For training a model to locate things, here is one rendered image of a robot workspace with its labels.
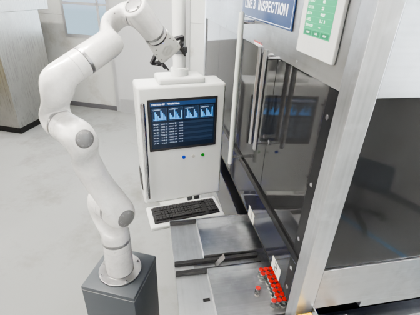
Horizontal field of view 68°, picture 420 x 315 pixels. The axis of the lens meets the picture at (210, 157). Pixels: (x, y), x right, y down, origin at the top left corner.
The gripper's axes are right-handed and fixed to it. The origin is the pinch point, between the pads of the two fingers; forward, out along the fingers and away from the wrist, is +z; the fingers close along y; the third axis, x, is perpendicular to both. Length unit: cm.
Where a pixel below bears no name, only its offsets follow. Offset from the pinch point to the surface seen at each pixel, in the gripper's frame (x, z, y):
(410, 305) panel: -128, 61, 13
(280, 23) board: -24.9, -7.3, 36.4
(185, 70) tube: 20.6, 34.2, 1.9
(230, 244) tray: -63, 57, -35
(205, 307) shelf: -82, 30, -53
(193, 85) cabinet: 12.6, 38.7, 0.1
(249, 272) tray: -80, 48, -33
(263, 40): -15.2, 7.9, 33.2
